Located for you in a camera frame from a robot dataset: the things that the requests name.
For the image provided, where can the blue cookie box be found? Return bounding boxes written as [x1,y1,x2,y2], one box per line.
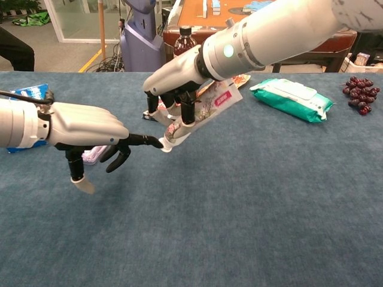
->
[5,83,50,154]

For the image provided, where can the dark red grape bunch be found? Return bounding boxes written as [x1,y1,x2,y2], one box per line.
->
[342,75,382,117]

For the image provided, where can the white printed tube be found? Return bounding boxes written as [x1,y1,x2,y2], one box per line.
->
[158,78,244,154]

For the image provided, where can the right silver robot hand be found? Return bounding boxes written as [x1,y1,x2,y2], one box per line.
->
[142,44,211,127]

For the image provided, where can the green cloth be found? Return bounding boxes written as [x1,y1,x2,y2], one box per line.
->
[11,11,51,28]

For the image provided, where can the dark glass bottle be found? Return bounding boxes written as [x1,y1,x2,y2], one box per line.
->
[173,25,199,59]

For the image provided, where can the wooden pole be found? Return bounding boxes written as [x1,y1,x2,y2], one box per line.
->
[98,0,107,61]

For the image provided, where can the green wet wipes pack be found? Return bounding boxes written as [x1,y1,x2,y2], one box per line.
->
[248,78,335,124]

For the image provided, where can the brown mahjong table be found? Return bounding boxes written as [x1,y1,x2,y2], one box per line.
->
[162,0,358,73]

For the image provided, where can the person in black trousers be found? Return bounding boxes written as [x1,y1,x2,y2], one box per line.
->
[0,26,35,72]

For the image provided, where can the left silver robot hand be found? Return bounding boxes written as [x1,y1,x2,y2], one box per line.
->
[37,101,164,196]

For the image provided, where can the blue table mat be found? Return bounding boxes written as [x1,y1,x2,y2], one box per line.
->
[0,71,383,287]

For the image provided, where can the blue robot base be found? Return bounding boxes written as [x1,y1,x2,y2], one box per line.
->
[120,0,166,73]

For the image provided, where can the white storage box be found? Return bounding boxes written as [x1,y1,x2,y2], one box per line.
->
[341,51,383,74]

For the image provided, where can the tangled floor cables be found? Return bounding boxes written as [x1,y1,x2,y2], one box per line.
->
[93,50,125,73]

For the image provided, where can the small white plastic box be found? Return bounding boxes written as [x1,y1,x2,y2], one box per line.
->
[81,145,109,166]

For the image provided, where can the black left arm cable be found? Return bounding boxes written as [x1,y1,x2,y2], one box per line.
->
[0,89,55,106]

